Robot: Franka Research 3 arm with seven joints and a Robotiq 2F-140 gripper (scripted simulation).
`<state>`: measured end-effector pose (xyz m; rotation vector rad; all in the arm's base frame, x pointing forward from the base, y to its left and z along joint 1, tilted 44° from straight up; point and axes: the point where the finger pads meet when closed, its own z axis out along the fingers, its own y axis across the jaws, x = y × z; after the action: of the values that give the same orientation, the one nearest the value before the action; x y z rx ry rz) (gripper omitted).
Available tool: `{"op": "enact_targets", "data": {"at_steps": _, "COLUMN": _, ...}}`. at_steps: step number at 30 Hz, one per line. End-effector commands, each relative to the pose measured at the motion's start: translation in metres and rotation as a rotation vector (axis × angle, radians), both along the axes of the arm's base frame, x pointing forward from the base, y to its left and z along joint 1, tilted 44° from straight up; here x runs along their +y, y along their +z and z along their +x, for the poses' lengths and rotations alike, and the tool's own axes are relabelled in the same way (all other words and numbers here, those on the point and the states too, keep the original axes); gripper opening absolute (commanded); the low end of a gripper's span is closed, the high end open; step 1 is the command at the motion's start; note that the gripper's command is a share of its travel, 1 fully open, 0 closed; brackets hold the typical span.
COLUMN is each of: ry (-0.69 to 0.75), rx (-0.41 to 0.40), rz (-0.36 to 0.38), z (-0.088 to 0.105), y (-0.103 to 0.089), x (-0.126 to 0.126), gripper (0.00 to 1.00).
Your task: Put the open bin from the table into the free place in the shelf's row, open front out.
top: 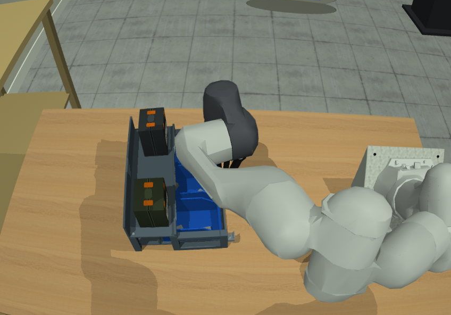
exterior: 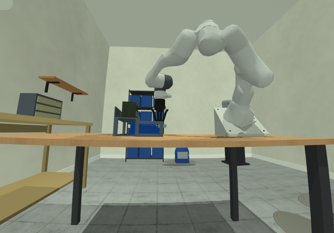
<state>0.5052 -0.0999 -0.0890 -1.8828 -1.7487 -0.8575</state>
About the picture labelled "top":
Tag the blue bin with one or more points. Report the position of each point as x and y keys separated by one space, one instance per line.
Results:
x=188 y=185
x=177 y=162
x=195 y=213

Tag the black hard case with orange latches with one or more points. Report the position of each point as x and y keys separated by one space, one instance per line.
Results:
x=152 y=131

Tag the dark green case with orange latches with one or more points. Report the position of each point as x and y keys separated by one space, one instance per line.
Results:
x=150 y=202

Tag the grey metal shelf rack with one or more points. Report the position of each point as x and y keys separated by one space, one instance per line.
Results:
x=139 y=166

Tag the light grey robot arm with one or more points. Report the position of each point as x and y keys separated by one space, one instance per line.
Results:
x=347 y=233

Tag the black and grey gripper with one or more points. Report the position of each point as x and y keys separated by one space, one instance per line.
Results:
x=235 y=163

